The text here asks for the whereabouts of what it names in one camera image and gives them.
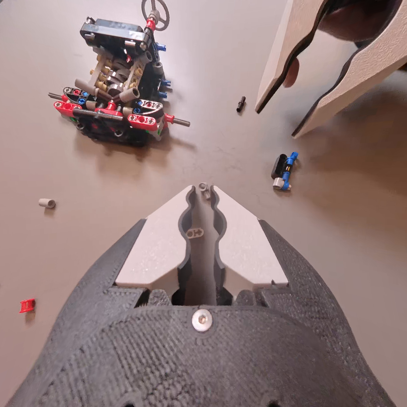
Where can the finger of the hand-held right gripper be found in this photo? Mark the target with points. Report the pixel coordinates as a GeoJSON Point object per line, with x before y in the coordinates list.
{"type": "Point", "coordinates": [381, 63]}
{"type": "Point", "coordinates": [292, 31]}

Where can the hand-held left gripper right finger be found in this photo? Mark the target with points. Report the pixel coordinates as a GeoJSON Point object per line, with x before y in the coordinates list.
{"type": "Point", "coordinates": [251, 251]}

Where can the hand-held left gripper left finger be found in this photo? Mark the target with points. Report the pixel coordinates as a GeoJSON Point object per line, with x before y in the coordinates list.
{"type": "Point", "coordinates": [152, 251]}

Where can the white four-hole lego beam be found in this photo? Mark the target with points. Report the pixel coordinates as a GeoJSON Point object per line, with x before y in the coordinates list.
{"type": "Point", "coordinates": [195, 233]}

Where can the grey lego connector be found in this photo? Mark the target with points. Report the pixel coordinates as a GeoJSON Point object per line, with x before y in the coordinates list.
{"type": "Point", "coordinates": [278, 183]}
{"type": "Point", "coordinates": [205, 189]}

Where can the blue lego pin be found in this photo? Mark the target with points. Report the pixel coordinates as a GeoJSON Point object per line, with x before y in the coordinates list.
{"type": "Point", "coordinates": [293, 156]}
{"type": "Point", "coordinates": [286, 184]}

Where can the black lego pin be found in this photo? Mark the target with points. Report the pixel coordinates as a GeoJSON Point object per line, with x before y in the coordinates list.
{"type": "Point", "coordinates": [241, 104]}

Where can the black lego cross connector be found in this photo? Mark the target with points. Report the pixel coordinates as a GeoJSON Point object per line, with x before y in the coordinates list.
{"type": "Point", "coordinates": [277, 165]}

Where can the grey lego bush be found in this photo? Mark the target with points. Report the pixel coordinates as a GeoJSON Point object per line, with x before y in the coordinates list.
{"type": "Point", "coordinates": [47, 203]}

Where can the red lego bush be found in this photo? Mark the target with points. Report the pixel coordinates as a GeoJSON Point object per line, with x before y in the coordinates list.
{"type": "Point", "coordinates": [27, 305]}

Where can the partly built lego car chassis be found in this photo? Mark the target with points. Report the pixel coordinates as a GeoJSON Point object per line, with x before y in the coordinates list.
{"type": "Point", "coordinates": [111, 35]}

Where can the person's right hand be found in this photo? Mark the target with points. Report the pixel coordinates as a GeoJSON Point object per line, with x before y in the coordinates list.
{"type": "Point", "coordinates": [349, 22]}

